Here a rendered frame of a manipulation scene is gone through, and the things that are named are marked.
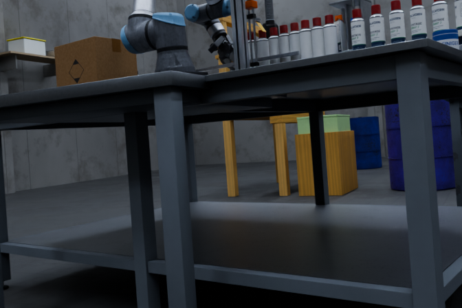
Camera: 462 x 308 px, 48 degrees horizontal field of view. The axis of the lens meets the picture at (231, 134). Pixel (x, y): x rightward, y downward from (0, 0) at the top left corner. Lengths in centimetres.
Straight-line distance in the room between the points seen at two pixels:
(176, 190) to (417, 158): 64
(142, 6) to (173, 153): 79
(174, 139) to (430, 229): 70
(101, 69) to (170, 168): 100
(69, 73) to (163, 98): 109
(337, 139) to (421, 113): 389
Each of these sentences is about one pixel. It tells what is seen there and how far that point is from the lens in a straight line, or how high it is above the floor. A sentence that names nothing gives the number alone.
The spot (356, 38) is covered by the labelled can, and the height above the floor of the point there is 97.
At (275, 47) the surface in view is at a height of 100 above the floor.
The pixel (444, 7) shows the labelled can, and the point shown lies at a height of 102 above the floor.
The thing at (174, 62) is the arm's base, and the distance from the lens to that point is 193.
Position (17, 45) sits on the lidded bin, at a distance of 928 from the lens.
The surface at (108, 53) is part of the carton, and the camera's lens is 243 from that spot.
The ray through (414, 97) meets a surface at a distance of 133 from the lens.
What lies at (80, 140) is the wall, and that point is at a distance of 1068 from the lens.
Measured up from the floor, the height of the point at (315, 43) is 98.
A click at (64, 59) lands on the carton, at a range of 256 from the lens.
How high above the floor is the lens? 63
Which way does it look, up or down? level
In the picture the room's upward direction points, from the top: 4 degrees counter-clockwise
